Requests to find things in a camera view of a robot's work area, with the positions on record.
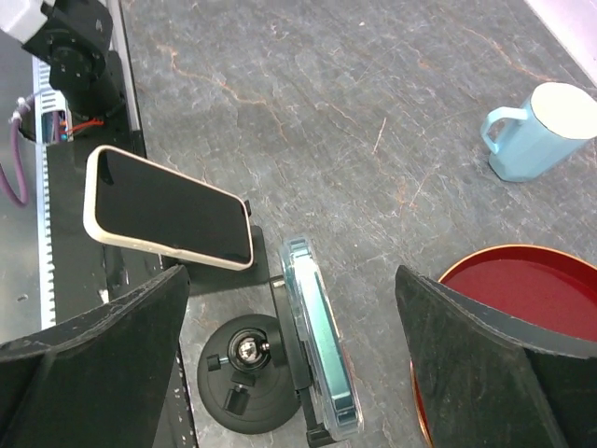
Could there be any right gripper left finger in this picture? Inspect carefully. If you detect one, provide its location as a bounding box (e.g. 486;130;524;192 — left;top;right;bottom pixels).
1;266;190;447

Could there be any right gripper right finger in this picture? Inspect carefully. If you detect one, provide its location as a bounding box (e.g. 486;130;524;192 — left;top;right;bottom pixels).
395;265;596;447

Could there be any black round-base phone holder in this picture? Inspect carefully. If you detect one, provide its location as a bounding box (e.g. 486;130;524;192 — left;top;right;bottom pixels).
197;275;335;447

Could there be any dark phone with grey case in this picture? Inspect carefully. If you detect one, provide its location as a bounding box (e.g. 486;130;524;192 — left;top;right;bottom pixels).
280;236;363;441

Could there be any phone with beige case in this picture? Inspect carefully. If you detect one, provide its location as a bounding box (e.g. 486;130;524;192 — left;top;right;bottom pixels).
83;145;254;271

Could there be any black folding phone stand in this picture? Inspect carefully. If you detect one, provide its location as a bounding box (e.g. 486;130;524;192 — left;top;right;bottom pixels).
158;195;269;295

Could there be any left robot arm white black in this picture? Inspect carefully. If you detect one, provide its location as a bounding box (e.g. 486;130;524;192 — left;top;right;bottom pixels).
1;0;124;119

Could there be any red round tray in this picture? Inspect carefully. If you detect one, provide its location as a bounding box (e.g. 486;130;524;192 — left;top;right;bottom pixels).
411;245;596;445

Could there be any blue mug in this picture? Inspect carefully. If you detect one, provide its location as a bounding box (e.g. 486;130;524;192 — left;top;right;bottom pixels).
480;82;596;183

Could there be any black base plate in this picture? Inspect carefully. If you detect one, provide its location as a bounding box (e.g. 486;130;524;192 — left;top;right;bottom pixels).
46;50;197;448

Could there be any grey slotted cable duct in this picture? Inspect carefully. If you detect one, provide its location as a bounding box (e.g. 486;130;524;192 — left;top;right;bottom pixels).
33;58;66;329

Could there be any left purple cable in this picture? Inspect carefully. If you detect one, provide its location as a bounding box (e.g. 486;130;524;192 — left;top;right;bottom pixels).
0;91;48;209

